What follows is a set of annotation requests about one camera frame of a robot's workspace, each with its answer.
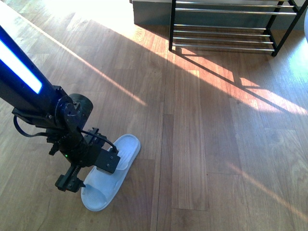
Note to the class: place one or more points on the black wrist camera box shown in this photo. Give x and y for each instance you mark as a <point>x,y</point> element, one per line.
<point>107,161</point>

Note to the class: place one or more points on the black robot arm blue light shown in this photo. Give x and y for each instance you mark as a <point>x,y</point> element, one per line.
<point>39,103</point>

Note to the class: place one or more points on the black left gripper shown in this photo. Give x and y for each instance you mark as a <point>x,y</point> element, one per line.
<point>75,148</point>

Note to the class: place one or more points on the black metal shoe rack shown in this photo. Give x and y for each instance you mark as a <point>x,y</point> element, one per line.
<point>233,25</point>

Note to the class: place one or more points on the light blue slipper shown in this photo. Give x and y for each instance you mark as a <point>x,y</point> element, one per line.
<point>100,187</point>

